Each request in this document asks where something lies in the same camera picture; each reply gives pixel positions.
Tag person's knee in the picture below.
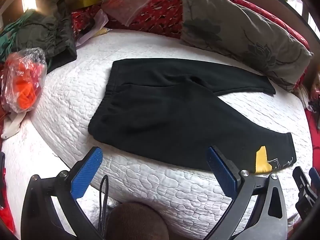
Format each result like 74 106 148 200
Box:
106 202 170 240

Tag black cord loop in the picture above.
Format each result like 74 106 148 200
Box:
98 175 109 236

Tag red patterned blanket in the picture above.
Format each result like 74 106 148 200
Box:
71 0 310 52

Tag red bed sheet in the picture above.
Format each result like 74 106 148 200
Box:
306 105 320 160

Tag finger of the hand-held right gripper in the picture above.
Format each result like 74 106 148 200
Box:
309 167 320 189
292 166 313 221

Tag clear bag with red contents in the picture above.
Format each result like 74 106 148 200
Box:
101 0 175 27

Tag crumpled clear plastic bags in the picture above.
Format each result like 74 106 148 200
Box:
297 72 320 113

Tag white quilted bed cover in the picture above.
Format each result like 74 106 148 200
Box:
1 29 314 240

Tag window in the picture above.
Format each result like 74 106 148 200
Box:
265 0 320 38

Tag green cloth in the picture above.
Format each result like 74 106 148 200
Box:
0 12 33 63

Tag plastic bag with orange cloth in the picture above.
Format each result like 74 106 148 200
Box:
0 47 48 114

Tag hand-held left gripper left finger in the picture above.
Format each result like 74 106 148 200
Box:
21 146 103 240

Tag clear plastic wrapper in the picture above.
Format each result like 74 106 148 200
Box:
75 9 110 48

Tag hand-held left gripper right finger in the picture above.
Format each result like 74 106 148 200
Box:
205 145 288 240

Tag black pants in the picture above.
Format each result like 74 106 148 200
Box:
88 58 297 174

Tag grey floral pillow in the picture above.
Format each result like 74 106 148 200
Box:
180 0 314 92

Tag dark green jacket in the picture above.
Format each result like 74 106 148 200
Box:
10 0 77 74

